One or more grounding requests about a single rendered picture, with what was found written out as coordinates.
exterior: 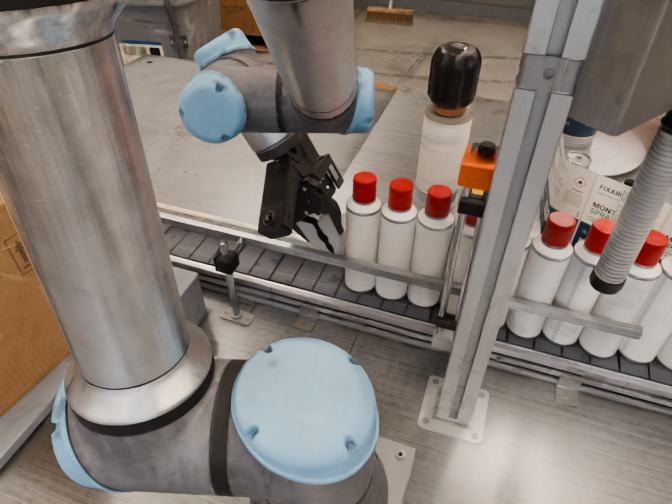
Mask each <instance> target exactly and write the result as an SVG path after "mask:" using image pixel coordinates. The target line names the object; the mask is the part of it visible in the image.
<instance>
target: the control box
mask: <svg viewBox="0 0 672 504"><path fill-rule="evenodd" d="M573 92H574V98H573V102H572V105H571V108H570V111H569V114H568V117H569V118H571V119H574V120H576V121H578V122H580V123H583V124H585V125H587V126H589V127H592V128H594V129H596V130H598V131H601V132H603V133H605V134H607V135H610V136H619V135H621V134H623V133H625V132H627V131H629V130H631V129H633V128H635V127H637V126H639V125H641V124H643V123H645V122H647V121H649V120H651V119H653V118H656V117H658V116H660V115H662V114H664V113H666V112H668V111H670V110H672V0H605V2H604V6H603V9H602V12H601V15H600V18H599V21H598V24H597V27H596V30H595V33H594V36H593V40H592V43H591V46H590V49H589V52H588V55H587V58H586V60H583V63H582V66H581V69H580V72H579V76H578V79H577V82H576V85H575V88H574V91H573Z"/></svg>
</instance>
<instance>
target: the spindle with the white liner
mask: <svg viewBox="0 0 672 504"><path fill-rule="evenodd" d="M481 63H482V58H481V54H480V51H479V49H478V48H477V47H476V46H474V45H471V44H469V43H467V42H455V41H449V42H446V43H445V44H441V45H439V46H438V48H437V49H436V51H435V52H434V54H433V56H432V59H431V66H430V74H429V82H428V90H427V94H428V96H429V98H430V99H431V102H432V103H433V104H431V105H429V106H428V107H427V108H426V109H425V111H424V121H423V128H422V136H421V145H420V151H419V161H418V167H417V177H416V179H415V186H416V188H415V190H414V191H413V199H414V201H415V202H416V203H417V204H418V205H420V206H421V207H423V208H425V204H426V197H427V191H428V188H429V187H431V186H432V185H437V184H439V185H445V186H447V187H449V188H450V189H451V190H452V199H451V205H450V208H452V207H454V206H455V205H456V204H457V202H458V194H457V192H458V191H459V189H460V186H458V185H457V181H458V176H459V170H460V165H461V161H462V158H463V155H464V152H465V149H466V147H467V144H468V140H469V135H470V128H471V123H472V119H473V113H472V112H471V110H470V109H468V108H467V106H469V105H470V104H471V103H472V102H473V101H474V97H475V95H476V90H477V85H478V80H479V74H480V69H481Z"/></svg>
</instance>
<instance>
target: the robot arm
mask: <svg viewBox="0 0 672 504"><path fill-rule="evenodd" d="M128 1H129V0H0V194H1V197H2V199H3V201H4V204H5V206H6V208H7V210H8V213H9V215H10V217H11V219H12V222H13V224H14V226H15V228H16V231H17V233H18V235H19V237H20V240H21V242H22V244H23V246H24V249H25V251H26V253H27V255H28V258H29V260H30V262H31V265H32V267H33V269H34V271H35V274H36V276H37V278H38V280H39V283H40V285H41V287H42V289H43V292H44V294H45V296H46V298H47V301H48V303H49V305H50V307H51V310H52V312H53V314H54V316H55V319H56V321H57V323H58V325H59V328H60V330H61V332H62V335H63V337H64V339H65V341H66V344H67V346H68V348H69V350H70V353H71V355H72V357H73V360H72V362H71V363H70V365H69V367H68V370H67V372H66V375H65V377H64V379H63V380H62V382H61V384H60V386H59V389H58V391H57V394H56V397H55V400H54V405H53V410H52V417H51V422H52V423H56V430H55V432H53V433H52V435H51V437H52V444H53V449H54V452H55V455H56V458H57V460H58V463H59V464H60V466H61V468H62V469H63V471H64V472H65V473H66V475H67V476H68V477H69V478H71V479H72V480H73V481H75V482H76V483H78V484H80V485H83V486H86V487H90V488H99V489H101V490H104V491H107V492H111V493H129V492H133V491H137V492H155V493H173V494H191V495H209V496H230V497H247V498H250V504H388V482H387V476H386V472H385V469H384V466H383V464H382V461H381V459H380V457H379V455H378V454H377V452H376V451H375V446H376V444H377V440H378V434H379V416H378V411H377V406H376V399H375V394H374V390H373V387H372V384H371V382H370V380H369V378H368V376H367V374H366V372H365V371H364V370H363V368H362V367H361V366H360V365H359V364H358V363H357V362H356V361H355V360H354V359H353V358H352V356H351V355H349V354H348V353H347V352H345V351H344V350H342V349H341V348H339V347H337V346H335V345H333V344H331V343H328V342H325V341H322V340H318V339H313V338H288V339H283V340H280V341H277V342H274V343H271V344H270V345H269V348H268V349H266V350H264V351H262V350H259V351H257V352H256V353H255V354H254V355H253V356H252V357H251V358H250V359H249V360H244V359H221V358H214V356H213V352H212V347H211V344H210V341H209V339H208V337H207V335H206V333H205V332H204V331H203V330H202V329H201V328H200V327H198V326H197V325H196V324H194V323H192V322H190V321H188V320H186V319H185V315H184V311H183V307H182V303H181V299H180V295H179V291H178V287H177V283H176V279H175V275H174V271H173V266H172V262H171V258H170V254H169V250H168V246H167V242H166V238H165V234H164V230H163V226H162V222H161V218H160V214H159V210H158V206H157V202H156V198H155V193H154V189H153V185H152V181H151V177H150V173H149V169H148V165H147V161H146V157H145V153H144V149H143V145H142V141H141V137H140V133H139V129H138V125H137V121H136V116H135V112H134V108H133V104H132V100H131V96H130V92H129V88H128V84H127V80H126V76H125V72H124V68H123V64H122V60H121V56H120V52H119V48H118V43H117V39H116V35H115V31H114V26H115V22H116V18H117V17H118V15H119V14H120V12H121V11H122V9H123V8H124V6H125V5H126V3H127V2H128ZM246 1H247V4H248V6H249V8H250V10H251V12H252V15H253V17H254V19H255V21H256V23H257V26H258V28H259V30H260V32H261V34H262V37H263V39H264V41H265V43H266V45H267V48H268V50H269V52H270V54H271V56H272V59H273V61H274V63H275V65H276V67H264V66H263V64H262V62H261V61H260V59H259V57H258V56H257V54H256V53H257V52H256V50H255V48H254V47H253V46H251V44H250V43H249V41H248V39H247V38H246V36H245V35H244V33H243V32H242V31H241V30H240V29H237V28H233V29H231V30H229V31H227V32H226V33H224V34H222V35H221V36H219V37H217V38H216V39H214V40H212V41H211V42H209V43H208V44H206V45H204V46H203V47H201V48H200V49H198V50H197V51H196V52H195V54H194V60H195V62H196V63H197V65H198V67H199V69H200V72H199V73H197V74H195V75H194V76H193V77H192V78H191V79H190V80H189V82H188V84H187V85H186V86H185V87H184V89H183V91H182V93H181V95H180V98H179V114H180V117H181V120H182V122H183V124H184V126H185V127H186V129H187V130H188V131H189V132H190V133H191V134H192V135H193V136H195V137H196V138H198V139H199V140H201V141H204V142H207V143H212V144H219V143H224V142H227V141H229V140H231V139H232V138H234V137H236V136H237V135H239V134H240V133H241V134H242V135H243V137H244V138H245V140H246V141H247V143H248V145H249V146H250V148H251V149H252V151H255V154H256V155H257V157H258V158H259V160H260V161H261V162H266V161H270V160H272V159H273V162H270V163H267V166H266V173H265V180H264V188H263V195H262V202H261V209H260V216H259V224H258V233H259V234H261V235H263V236H265V237H267V238H269V239H275V238H280V237H285V236H289V235H291V234H292V231H293V230H294V231H295V232H296V233H297V234H299V235H300V236H301V237H302V238H303V239H305V240H306V241H307V242H308V243H311V244H312V245H314V246H315V247H316V248H318V249H320V250H321V251H326V252H330V253H334V254H338V255H342V256H345V238H346V212H341V210H340V207H339V205H338V203H337V201H336V200H335V199H333V198H332V196H333V195H334V193H335V192H336V187H335V186H334V184H333V182H334V183H335V185H336V186H337V188H338V189H340V187H341V186H342V184H343V182H344V179H343V177H342V176H341V174H340V172H339V170H338V168H337V167H336V165H335V163H334V161H333V160H332V158H331V156H330V154H329V153H327V154H325V155H322V156H320V155H319V154H318V152H317V150H316V148H315V147H314V145H313V143H312V141H311V140H310V138H309V136H308V135H307V133H332V134H340V135H347V134H352V133H367V132H369V131H370V130H371V129H372V127H373V124H374V93H375V74H374V72H373V71H372V70H371V69H370V68H363V67H357V66H356V48H355V27H354V6H353V0H246ZM322 159H323V160H322ZM331 164H332V165H333V167H334V169H335V171H336V172H337V174H338V176H339V177H338V179H337V180H336V179H335V177H334V175H333V174H332V172H331V170H330V168H329V166H330V165H331ZM327 171H328V172H329V174H330V176H329V175H328V174H327ZM320 214H321V215H322V216H321V217H320V218H319V217H318V216H317V215H320Z"/></svg>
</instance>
